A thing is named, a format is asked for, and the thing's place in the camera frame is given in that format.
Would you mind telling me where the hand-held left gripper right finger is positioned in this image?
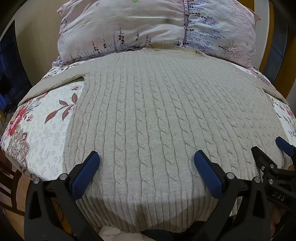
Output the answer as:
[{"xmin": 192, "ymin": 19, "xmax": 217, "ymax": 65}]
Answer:
[{"xmin": 194, "ymin": 150, "xmax": 272, "ymax": 241}]

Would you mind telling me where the white cloth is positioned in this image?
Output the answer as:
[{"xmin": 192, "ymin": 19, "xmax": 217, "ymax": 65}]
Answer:
[{"xmin": 97, "ymin": 226, "xmax": 144, "ymax": 241}]

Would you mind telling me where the floral bed sheet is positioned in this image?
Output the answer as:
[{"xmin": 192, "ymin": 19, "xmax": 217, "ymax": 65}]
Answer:
[{"xmin": 0, "ymin": 58, "xmax": 296, "ymax": 183}]

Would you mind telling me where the lavender print pillow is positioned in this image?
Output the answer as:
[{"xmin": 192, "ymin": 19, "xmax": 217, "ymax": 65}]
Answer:
[{"xmin": 52, "ymin": 0, "xmax": 260, "ymax": 70}]

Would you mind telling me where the beige cable-knit sweater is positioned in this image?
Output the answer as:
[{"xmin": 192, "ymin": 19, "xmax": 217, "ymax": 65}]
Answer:
[{"xmin": 18, "ymin": 43, "xmax": 292, "ymax": 233}]

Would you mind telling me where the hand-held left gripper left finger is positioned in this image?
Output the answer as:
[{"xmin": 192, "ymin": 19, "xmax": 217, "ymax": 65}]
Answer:
[{"xmin": 24, "ymin": 151, "xmax": 109, "ymax": 241}]

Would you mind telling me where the dark wooden chair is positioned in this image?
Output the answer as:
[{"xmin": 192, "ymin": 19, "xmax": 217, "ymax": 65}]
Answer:
[{"xmin": 0, "ymin": 160, "xmax": 26, "ymax": 214}]

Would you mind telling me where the dark flat screen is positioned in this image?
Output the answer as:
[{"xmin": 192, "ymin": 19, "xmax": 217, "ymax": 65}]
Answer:
[{"xmin": 0, "ymin": 20, "xmax": 33, "ymax": 114}]

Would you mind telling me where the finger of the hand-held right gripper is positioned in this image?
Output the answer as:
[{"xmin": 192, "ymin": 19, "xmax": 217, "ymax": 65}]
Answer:
[
  {"xmin": 252, "ymin": 146, "xmax": 278, "ymax": 179},
  {"xmin": 276, "ymin": 137, "xmax": 296, "ymax": 161}
]

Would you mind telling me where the person's dark clothing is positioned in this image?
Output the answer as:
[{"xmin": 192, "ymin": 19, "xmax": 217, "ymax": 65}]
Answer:
[{"xmin": 141, "ymin": 228, "xmax": 185, "ymax": 241}]

